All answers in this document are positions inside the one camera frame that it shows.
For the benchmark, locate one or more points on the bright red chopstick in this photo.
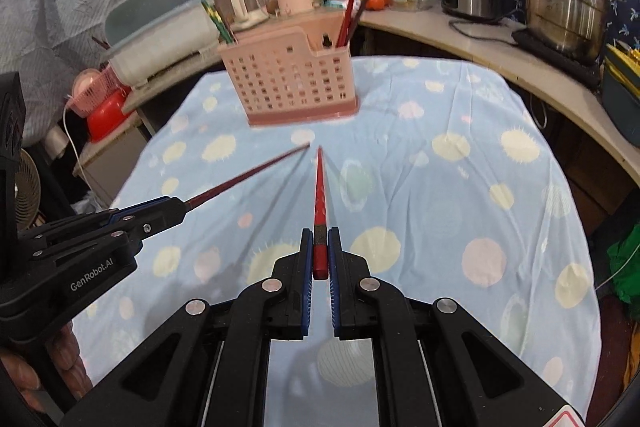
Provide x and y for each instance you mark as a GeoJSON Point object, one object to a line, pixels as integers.
{"type": "Point", "coordinates": [320, 207]}

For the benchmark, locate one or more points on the green plastic bag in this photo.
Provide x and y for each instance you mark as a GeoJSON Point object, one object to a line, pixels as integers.
{"type": "Point", "coordinates": [625, 267]}

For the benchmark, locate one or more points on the dark green box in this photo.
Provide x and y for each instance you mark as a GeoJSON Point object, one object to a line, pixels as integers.
{"type": "Point", "coordinates": [620, 92]}

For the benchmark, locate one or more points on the white tub with teal lid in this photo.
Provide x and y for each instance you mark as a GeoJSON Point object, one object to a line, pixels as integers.
{"type": "Point", "coordinates": [155, 32]}

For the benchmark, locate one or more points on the small electric fan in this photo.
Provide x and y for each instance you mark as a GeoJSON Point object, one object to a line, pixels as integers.
{"type": "Point", "coordinates": [27, 189]}

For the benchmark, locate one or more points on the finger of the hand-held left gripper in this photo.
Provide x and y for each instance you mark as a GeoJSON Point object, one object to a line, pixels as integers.
{"type": "Point", "coordinates": [135, 207]}
{"type": "Point", "coordinates": [160, 219]}

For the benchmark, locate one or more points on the pink perforated utensil holder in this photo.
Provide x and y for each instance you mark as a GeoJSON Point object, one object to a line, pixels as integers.
{"type": "Point", "coordinates": [290, 82]}

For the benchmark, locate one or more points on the black induction cooker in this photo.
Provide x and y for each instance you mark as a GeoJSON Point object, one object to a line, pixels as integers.
{"type": "Point", "coordinates": [555, 57]}

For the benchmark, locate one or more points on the blue planet print tablecloth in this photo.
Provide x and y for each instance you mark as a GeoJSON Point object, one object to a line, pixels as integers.
{"type": "Point", "coordinates": [425, 207]}

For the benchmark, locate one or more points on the person's left hand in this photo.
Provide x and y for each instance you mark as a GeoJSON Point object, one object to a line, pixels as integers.
{"type": "Point", "coordinates": [70, 367]}

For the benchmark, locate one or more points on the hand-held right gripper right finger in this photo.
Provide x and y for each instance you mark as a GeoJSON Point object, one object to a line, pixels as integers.
{"type": "Point", "coordinates": [335, 312]}

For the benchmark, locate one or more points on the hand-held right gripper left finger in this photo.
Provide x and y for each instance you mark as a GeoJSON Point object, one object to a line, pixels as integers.
{"type": "Point", "coordinates": [307, 312]}

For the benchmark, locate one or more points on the grey cloth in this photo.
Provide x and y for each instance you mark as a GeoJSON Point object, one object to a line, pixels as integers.
{"type": "Point", "coordinates": [55, 7]}

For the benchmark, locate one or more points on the clear food container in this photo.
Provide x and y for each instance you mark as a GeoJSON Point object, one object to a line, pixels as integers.
{"type": "Point", "coordinates": [410, 1]}

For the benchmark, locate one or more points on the pink plastic basket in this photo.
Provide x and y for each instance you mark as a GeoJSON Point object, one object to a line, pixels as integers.
{"type": "Point", "coordinates": [97, 94]}

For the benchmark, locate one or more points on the green chopstick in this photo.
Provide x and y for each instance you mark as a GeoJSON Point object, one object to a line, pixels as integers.
{"type": "Point", "coordinates": [225, 27]}
{"type": "Point", "coordinates": [216, 24]}

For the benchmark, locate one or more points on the red plastic basin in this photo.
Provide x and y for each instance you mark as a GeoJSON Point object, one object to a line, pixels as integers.
{"type": "Point", "coordinates": [107, 117]}

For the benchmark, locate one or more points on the white glass jug appliance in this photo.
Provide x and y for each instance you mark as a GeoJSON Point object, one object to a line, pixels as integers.
{"type": "Point", "coordinates": [245, 2]}

